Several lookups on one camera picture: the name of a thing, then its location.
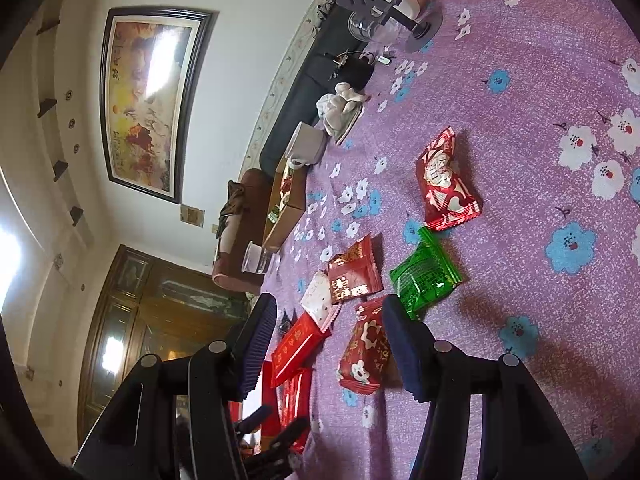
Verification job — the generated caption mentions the framed wall painting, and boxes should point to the framed wall painting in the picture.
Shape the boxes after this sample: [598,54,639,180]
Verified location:
[99,6,218,204]

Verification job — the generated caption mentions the red snack tray box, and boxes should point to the red snack tray box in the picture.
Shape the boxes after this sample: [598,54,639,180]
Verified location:
[229,353,312,446]

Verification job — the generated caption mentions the green snack packet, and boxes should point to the green snack packet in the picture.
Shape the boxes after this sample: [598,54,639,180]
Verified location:
[390,226,463,320]

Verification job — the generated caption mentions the white ceramic mug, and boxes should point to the white ceramic mug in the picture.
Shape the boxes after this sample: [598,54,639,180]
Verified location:
[284,122,328,170]

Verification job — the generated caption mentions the black leather sofa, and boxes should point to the black leather sofa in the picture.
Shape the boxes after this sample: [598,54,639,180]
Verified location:
[242,0,363,177]

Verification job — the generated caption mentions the brown armchair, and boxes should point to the brown armchair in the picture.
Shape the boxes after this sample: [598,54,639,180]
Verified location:
[212,168,272,295]

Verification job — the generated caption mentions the wooden glass cabinet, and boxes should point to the wooden glass cabinet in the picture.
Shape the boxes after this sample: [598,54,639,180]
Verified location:
[77,245,250,442]

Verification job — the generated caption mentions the brown cardboard snack box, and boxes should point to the brown cardboard snack box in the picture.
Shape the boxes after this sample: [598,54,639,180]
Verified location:
[262,157,307,250]

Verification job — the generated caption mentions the small wall plaque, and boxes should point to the small wall plaque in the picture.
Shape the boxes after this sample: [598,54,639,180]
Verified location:
[180,204,205,228]

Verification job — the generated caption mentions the crumpled white tissue pile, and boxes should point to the crumpled white tissue pile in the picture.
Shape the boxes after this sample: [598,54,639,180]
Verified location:
[316,82,370,145]

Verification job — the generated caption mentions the purple floral tablecloth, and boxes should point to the purple floral tablecloth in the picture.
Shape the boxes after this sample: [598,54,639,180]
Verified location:
[264,0,639,479]

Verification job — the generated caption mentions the white pink snack packet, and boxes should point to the white pink snack packet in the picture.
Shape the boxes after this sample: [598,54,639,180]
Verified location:
[300,271,341,333]

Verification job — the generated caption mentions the long red snack packet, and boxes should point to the long red snack packet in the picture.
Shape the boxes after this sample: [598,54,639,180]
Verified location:
[271,312,326,388]

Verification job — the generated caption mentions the dark clothes on armchair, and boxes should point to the dark clothes on armchair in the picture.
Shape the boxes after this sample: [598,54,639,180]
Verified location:
[216,180,246,238]

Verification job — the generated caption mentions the clear glass bowl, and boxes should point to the clear glass bowl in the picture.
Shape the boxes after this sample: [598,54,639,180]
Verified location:
[347,12,402,46]

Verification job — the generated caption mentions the red gold square packet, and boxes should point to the red gold square packet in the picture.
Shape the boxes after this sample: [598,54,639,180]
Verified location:
[326,234,383,304]

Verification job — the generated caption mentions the large red white snack packet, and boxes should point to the large red white snack packet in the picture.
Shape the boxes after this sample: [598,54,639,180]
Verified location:
[416,128,480,232]

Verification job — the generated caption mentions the red floral snack packet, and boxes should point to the red floral snack packet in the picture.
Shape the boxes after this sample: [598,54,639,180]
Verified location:
[337,296,392,396]

